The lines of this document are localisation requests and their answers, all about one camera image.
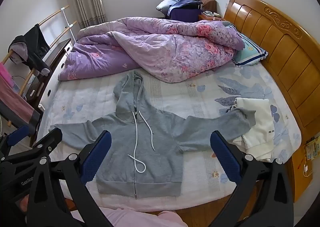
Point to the white folded garment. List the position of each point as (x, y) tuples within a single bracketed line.
[(260, 127)]

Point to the purple floral quilt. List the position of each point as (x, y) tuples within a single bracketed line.
[(150, 49)]

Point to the yellow packet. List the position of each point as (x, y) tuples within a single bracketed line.
[(312, 148)]

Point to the teal white striped pillow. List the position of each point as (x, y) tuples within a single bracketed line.
[(250, 52)]

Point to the person's pink pants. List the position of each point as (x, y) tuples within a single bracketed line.
[(140, 219)]

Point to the white floral bed sheet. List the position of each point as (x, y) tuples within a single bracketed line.
[(187, 97)]

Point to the dark blue cloth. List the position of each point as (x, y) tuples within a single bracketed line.
[(185, 13)]

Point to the dusty rose towel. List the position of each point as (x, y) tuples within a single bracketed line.
[(15, 102)]

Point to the wooden pole drying rack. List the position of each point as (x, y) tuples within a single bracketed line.
[(54, 15)]

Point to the gray zip hoodie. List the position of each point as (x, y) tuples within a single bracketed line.
[(162, 167)]

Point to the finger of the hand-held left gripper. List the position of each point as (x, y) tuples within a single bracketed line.
[(17, 135), (51, 137)]

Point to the wooden nightstand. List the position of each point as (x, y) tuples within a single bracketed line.
[(210, 17)]

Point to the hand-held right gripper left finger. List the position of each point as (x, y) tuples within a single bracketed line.
[(96, 157)]

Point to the wooden bed frame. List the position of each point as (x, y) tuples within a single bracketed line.
[(287, 49)]

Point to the brown chair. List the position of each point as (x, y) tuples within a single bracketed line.
[(208, 3)]

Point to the black jacket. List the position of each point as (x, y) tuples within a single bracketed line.
[(35, 42)]

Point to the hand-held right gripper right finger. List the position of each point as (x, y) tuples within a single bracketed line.
[(225, 157)]

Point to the dark wooden desk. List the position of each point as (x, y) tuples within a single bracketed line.
[(56, 52)]

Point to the white footboard panel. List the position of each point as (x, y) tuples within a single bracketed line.
[(56, 72)]

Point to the bright pink cloth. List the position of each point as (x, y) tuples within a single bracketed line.
[(5, 74)]

